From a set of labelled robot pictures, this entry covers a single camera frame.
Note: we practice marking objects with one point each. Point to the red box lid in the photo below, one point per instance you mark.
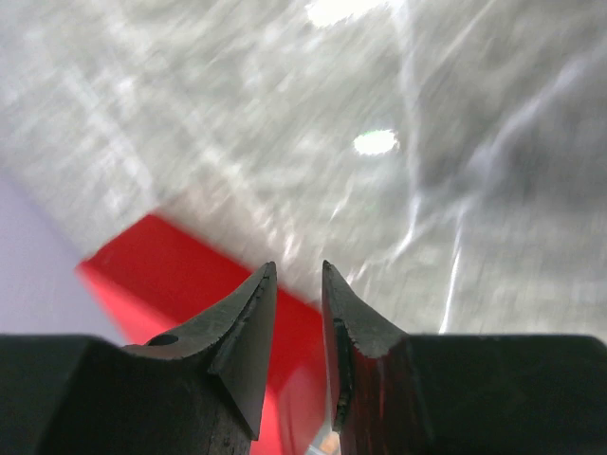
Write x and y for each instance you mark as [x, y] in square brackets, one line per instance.
[155, 275]

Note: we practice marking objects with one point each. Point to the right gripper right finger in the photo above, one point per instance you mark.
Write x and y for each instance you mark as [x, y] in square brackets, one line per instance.
[396, 393]

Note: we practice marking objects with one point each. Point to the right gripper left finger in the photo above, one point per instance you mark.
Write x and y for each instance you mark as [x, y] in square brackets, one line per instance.
[196, 389]

